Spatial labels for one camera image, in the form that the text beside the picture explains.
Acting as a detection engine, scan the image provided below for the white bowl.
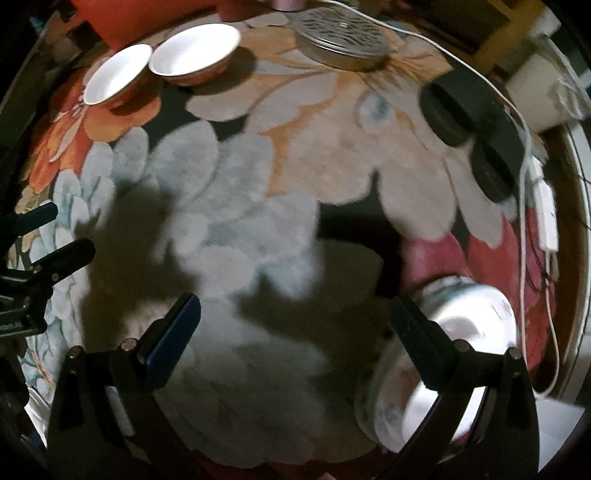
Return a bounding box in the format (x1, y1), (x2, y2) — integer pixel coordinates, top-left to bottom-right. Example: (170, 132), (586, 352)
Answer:
(148, 23), (242, 88)
(83, 44), (153, 109)

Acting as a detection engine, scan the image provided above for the black round puck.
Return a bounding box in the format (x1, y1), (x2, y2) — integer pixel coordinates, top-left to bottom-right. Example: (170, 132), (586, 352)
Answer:
(419, 71), (497, 146)
(471, 117), (532, 204)

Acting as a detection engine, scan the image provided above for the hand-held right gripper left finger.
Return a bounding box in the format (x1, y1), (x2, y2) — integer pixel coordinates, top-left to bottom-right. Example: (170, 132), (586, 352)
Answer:
(46, 293), (201, 480)

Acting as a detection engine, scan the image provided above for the white container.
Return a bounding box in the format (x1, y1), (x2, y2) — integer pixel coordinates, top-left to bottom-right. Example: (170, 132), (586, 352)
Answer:
(505, 9), (587, 134)

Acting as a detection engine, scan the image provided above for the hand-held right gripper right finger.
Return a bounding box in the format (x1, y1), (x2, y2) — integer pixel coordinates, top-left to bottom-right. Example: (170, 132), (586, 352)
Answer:
(379, 295), (541, 480)

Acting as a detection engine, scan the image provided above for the white power adapter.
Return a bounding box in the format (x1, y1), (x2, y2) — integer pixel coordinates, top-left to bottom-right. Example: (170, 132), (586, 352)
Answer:
(531, 157), (559, 254)

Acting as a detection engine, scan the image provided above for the wooden frame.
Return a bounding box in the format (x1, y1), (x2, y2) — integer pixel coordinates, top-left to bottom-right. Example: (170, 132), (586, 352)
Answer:
(452, 0), (550, 70)

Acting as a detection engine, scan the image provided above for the red cloth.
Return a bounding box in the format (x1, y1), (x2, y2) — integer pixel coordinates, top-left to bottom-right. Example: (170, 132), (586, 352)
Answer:
(71, 0), (222, 49)

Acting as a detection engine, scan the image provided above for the white cable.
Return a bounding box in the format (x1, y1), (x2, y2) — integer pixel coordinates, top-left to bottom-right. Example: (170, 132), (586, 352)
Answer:
(318, 0), (561, 400)

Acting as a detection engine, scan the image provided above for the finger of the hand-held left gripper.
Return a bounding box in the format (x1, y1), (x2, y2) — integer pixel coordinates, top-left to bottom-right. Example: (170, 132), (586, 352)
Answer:
(0, 202), (59, 241)
(0, 239), (96, 287)

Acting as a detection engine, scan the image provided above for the round perforated metal lid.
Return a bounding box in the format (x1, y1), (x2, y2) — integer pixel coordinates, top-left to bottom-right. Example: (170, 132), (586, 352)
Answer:
(295, 8), (391, 71)

